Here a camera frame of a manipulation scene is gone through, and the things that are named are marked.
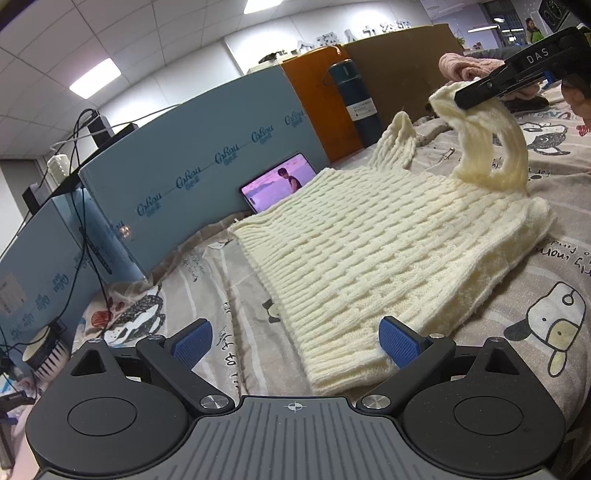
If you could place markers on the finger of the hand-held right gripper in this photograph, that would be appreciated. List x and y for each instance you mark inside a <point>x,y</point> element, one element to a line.
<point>480,90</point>

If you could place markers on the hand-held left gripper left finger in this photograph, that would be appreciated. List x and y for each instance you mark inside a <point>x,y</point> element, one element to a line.
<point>194,345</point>

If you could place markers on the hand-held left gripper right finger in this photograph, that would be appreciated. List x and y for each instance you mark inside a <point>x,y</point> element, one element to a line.
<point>399,342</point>

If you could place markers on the cream knit sweater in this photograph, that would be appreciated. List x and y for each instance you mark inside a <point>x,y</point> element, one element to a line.
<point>369,240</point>

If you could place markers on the person's right hand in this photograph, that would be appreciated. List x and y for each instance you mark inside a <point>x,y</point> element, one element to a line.
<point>573,94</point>

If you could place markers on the pink knit sweater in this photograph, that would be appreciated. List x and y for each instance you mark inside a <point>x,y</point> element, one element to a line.
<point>461,67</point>

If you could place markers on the dark cloth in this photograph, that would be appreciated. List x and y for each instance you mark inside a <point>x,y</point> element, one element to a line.
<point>526,105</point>

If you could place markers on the brown cardboard box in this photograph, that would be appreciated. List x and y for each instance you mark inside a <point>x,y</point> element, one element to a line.
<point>406,60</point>

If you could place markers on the dark blue cylinder flask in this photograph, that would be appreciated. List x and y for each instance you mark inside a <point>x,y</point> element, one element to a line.
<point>360,106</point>

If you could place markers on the cartoon printed bedsheet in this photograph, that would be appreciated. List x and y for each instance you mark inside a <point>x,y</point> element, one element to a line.
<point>531,286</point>

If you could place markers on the striped ceramic bowl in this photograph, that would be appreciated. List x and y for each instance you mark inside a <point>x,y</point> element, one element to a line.
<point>44,355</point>

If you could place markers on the orange cardboard box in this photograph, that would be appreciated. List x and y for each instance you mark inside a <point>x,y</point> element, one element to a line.
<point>314,92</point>

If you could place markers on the light blue cardboard box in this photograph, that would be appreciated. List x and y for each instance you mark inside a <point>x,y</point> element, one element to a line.
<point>184,152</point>
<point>46,258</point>

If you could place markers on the smartphone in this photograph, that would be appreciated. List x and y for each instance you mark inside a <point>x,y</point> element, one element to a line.
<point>277,184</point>

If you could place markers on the black board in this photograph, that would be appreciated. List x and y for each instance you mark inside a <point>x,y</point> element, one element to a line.
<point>87,159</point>

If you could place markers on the black power adapter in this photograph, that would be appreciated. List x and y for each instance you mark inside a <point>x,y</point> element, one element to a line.
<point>33,198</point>
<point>99,125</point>

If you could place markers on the white ribbed power adapter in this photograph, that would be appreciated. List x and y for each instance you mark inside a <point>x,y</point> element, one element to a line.
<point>59,166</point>

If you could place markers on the ceiling light panel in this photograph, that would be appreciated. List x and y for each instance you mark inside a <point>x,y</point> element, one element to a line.
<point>264,4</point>
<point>94,76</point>

